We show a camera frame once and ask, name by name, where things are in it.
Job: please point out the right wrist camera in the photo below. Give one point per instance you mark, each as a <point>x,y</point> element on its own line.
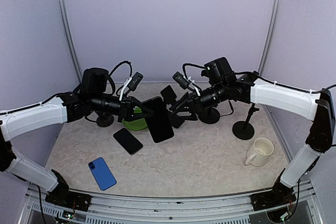
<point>186,83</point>

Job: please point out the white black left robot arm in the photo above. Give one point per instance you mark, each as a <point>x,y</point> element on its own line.
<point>89,96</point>

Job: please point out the cream ceramic mug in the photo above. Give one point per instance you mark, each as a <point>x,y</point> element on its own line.
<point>259,152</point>

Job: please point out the black folding phone stand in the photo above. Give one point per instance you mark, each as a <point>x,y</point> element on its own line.
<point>169,98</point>

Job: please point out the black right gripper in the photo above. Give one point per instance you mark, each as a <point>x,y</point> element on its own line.
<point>193,102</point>

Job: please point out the green plate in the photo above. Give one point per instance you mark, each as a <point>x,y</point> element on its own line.
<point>135,125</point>

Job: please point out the aluminium frame post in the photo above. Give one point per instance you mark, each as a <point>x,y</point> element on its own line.
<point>69,39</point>
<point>269,36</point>

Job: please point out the black phone purple edge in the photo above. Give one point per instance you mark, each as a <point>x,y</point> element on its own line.
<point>129,142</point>

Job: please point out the blue phone face down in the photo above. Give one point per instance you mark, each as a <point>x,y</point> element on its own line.
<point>102,174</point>

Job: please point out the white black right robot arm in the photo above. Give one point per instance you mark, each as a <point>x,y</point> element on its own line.
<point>316,106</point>

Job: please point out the black round-base clamp stand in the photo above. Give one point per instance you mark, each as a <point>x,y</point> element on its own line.
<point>210,116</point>

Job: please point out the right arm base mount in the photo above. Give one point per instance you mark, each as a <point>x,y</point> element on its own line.
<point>277,196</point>

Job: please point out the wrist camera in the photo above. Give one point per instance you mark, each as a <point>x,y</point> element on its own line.
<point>130,85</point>
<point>186,83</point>

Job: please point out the right aluminium frame post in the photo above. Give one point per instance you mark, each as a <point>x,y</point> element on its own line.
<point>269,36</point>

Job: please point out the left aluminium frame post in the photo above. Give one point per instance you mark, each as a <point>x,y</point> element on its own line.
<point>69,39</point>

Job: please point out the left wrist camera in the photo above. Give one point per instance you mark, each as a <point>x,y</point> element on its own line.
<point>130,85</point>

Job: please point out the black phone teal case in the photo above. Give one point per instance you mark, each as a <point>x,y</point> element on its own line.
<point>158,124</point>

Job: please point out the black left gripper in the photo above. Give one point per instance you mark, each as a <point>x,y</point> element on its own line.
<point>129,102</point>

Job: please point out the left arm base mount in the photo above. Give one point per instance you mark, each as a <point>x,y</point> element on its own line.
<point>63,196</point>

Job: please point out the front aluminium rail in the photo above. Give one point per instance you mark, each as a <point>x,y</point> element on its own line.
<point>104,208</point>

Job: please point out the black tall round-base stand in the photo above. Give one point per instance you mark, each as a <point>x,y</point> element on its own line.
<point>243,129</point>

